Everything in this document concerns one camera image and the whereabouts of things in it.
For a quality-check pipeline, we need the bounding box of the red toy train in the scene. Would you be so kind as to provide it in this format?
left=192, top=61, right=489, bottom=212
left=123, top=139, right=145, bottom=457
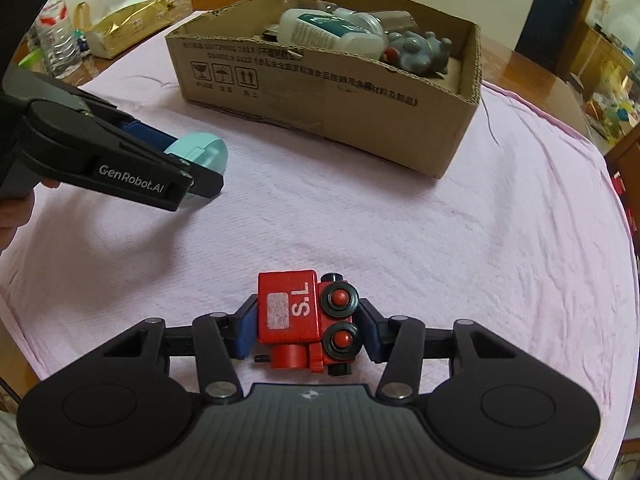
left=254, top=269, right=361, bottom=377

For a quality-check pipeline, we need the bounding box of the grey toy figure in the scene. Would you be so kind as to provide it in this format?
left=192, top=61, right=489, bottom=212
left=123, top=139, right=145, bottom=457
left=384, top=30, right=454, bottom=79

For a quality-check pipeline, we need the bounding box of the teal round case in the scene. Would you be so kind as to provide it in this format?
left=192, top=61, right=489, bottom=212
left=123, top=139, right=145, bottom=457
left=163, top=132, right=229, bottom=210

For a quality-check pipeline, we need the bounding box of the pink cloth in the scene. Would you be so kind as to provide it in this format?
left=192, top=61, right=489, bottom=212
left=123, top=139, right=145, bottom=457
left=0, top=54, right=640, bottom=413

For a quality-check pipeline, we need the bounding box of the white plastic bottle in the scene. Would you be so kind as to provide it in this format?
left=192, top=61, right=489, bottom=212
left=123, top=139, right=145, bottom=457
left=277, top=7, right=389, bottom=57

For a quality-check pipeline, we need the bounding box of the clear water bottle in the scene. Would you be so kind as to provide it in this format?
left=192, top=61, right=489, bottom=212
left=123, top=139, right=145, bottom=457
left=36, top=0, right=84, bottom=80

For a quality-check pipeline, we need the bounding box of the gold packet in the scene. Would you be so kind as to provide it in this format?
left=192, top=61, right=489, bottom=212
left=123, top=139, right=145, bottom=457
left=81, top=0, right=177, bottom=59

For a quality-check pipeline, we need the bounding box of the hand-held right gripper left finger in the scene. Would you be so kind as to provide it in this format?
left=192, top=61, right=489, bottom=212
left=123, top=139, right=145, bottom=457
left=98, top=295, right=261, bottom=404

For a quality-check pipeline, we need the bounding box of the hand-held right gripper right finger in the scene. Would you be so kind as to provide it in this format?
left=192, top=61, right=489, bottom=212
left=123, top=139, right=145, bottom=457
left=357, top=297, right=522, bottom=404

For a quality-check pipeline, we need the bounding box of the person's left hand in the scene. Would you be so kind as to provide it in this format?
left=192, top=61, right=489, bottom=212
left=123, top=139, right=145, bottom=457
left=0, top=194, right=34, bottom=253

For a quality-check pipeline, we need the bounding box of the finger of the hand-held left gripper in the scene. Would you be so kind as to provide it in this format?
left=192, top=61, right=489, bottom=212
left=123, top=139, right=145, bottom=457
left=75, top=91, right=225, bottom=199
left=21, top=99, right=194, bottom=212

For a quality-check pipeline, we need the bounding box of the cardboard box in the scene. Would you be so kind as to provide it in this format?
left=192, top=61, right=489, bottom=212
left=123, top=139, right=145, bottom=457
left=165, top=0, right=484, bottom=180

